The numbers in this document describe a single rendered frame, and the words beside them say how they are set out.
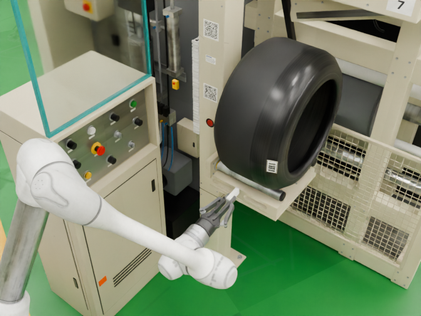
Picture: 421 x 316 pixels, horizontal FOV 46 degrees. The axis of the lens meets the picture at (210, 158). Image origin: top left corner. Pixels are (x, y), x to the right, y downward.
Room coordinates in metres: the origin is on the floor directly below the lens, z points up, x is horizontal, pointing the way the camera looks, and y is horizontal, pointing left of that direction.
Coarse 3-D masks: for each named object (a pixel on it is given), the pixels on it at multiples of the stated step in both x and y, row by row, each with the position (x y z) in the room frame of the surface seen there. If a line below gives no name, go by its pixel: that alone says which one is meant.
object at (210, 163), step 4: (216, 152) 1.72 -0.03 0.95; (212, 156) 1.70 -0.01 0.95; (216, 156) 1.70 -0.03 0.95; (208, 160) 1.67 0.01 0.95; (212, 160) 1.67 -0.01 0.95; (216, 160) 1.69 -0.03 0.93; (208, 164) 1.66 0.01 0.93; (212, 164) 1.67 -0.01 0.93; (208, 168) 1.66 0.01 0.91; (212, 168) 1.67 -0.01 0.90; (208, 172) 1.66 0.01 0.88; (212, 172) 1.67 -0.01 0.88; (208, 176) 1.66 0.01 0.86
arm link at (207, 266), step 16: (112, 208) 1.01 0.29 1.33; (96, 224) 0.95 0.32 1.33; (112, 224) 0.98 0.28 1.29; (128, 224) 1.00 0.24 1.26; (144, 240) 0.98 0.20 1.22; (160, 240) 0.99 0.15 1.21; (176, 256) 0.97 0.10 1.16; (192, 256) 0.98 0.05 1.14; (208, 256) 1.01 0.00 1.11; (224, 256) 1.04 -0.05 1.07; (192, 272) 0.98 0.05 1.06; (208, 272) 0.97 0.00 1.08; (224, 272) 0.97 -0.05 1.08; (224, 288) 0.95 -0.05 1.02
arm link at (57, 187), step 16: (48, 176) 0.94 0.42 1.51; (64, 176) 0.96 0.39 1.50; (80, 176) 1.03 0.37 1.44; (32, 192) 0.92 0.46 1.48; (48, 192) 0.91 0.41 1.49; (64, 192) 0.92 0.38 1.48; (80, 192) 0.95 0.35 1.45; (48, 208) 0.90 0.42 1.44; (64, 208) 0.90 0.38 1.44; (80, 208) 0.92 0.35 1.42; (96, 208) 0.95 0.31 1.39; (80, 224) 0.94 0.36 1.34
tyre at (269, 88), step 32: (256, 64) 1.62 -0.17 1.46; (288, 64) 1.59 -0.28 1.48; (320, 64) 1.62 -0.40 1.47; (224, 96) 1.57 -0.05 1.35; (256, 96) 1.51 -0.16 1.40; (288, 96) 1.47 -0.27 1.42; (320, 96) 1.88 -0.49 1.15; (224, 128) 1.50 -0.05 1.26; (256, 128) 1.43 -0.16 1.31; (288, 128) 1.42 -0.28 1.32; (320, 128) 1.80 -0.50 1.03; (224, 160) 1.50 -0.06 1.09; (256, 160) 1.40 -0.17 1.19; (288, 160) 1.71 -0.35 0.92
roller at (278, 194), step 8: (216, 168) 1.68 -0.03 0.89; (224, 168) 1.66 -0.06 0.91; (232, 176) 1.62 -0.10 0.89; (240, 176) 1.60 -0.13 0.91; (248, 184) 1.57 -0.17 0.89; (256, 184) 1.55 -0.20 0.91; (264, 192) 1.52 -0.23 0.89; (272, 192) 1.51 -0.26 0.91; (280, 192) 1.50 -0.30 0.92; (280, 200) 1.48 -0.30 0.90
